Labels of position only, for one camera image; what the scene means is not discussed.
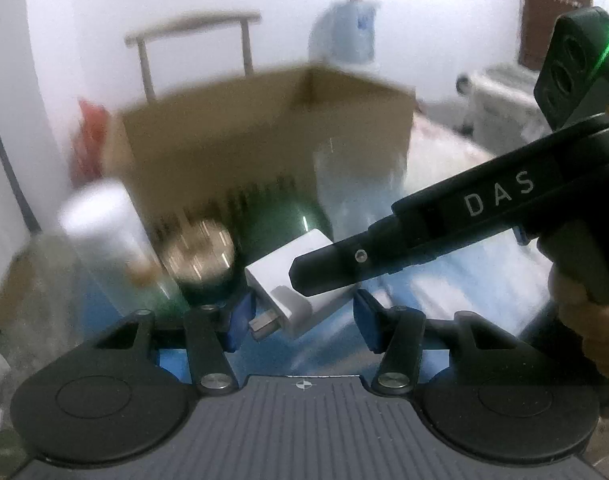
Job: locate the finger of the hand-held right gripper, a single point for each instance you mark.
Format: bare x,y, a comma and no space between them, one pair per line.
344,260

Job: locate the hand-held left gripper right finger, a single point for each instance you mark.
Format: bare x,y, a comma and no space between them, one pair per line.
367,322

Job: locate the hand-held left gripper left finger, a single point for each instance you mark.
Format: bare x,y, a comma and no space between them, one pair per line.
240,320

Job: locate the white charger plug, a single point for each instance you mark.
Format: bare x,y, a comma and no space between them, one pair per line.
294,285

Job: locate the clear drinking glass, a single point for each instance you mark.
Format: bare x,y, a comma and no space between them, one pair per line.
359,190

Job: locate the dark green round jar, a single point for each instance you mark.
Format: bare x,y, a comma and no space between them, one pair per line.
274,230

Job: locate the gold lidded round jar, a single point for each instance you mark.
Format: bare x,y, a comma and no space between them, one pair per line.
200,252

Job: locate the white lidded plastic bottle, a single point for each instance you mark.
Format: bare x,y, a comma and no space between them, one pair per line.
107,235

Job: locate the person's right hand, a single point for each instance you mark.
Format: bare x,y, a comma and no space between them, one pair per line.
599,335

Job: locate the brown wooden door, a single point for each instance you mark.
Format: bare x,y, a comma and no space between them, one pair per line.
549,10

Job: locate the small brown cardboard box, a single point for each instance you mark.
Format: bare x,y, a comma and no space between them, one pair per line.
19,290

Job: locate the blue water bottle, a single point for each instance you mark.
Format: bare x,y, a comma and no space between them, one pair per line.
347,30

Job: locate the red plastic bag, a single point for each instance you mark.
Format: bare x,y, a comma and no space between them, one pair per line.
90,140

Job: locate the wooden chair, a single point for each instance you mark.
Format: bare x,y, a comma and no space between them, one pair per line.
194,25

